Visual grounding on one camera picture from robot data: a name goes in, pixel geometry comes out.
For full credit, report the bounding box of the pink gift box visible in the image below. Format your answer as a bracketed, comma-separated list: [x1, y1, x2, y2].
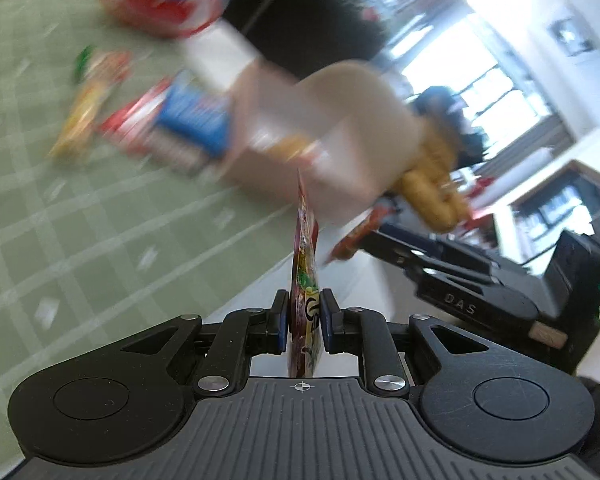
[184, 22, 382, 221]

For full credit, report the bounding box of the yellow plush toy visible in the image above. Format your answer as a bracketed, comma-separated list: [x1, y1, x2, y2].
[392, 133, 471, 233]

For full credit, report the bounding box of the small red candy packet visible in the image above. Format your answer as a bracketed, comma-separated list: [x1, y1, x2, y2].
[73, 46, 132, 84]

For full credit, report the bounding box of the blue snack packet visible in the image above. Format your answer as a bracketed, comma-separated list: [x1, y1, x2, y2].
[145, 70, 230, 174]

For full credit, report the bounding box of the beige chair right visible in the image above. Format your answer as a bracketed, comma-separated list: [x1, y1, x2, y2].
[299, 58, 426, 201]

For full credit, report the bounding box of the red snack packet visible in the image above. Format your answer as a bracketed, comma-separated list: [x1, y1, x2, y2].
[96, 78, 178, 158]

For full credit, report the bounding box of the yellow snack stick packet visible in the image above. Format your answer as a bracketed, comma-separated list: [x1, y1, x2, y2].
[48, 79, 110, 159]

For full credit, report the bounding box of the colourful thin snack packet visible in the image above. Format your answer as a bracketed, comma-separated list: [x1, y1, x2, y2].
[288, 172, 322, 378]

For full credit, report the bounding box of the green checkered tablecloth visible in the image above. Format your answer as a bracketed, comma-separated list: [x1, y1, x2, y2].
[0, 0, 294, 477]

